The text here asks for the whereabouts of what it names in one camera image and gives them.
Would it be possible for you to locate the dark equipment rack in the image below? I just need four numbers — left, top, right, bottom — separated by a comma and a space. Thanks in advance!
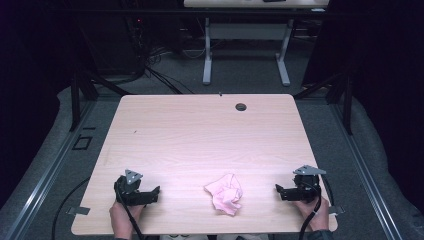
123, 0, 149, 76

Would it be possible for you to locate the pink cloth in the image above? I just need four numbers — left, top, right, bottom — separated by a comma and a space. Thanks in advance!
203, 173, 244, 217

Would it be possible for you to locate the black metal stand frame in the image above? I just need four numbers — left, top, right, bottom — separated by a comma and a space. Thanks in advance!
293, 63, 355, 136
68, 19, 133, 133

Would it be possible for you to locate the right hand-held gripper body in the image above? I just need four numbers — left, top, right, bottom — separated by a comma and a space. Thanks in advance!
289, 165, 327, 204

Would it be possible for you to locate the bundle of black floor cables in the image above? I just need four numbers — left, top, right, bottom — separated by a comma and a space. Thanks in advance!
143, 44, 196, 96

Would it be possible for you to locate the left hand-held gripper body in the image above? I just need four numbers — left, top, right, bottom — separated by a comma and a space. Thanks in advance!
113, 169, 152, 207

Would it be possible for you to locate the person's right hand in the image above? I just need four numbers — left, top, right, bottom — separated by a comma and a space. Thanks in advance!
294, 195, 331, 232

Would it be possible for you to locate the aluminium floor rail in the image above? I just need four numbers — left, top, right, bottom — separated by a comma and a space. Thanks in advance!
329, 101, 404, 240
3, 99, 98, 240

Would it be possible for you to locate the person's left hand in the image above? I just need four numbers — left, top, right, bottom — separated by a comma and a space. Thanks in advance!
109, 199, 146, 239

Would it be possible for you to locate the black floor cable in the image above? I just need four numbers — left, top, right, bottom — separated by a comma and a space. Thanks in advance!
50, 175, 92, 240

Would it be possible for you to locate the white desk with metal legs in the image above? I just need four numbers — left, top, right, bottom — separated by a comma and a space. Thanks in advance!
183, 0, 331, 87

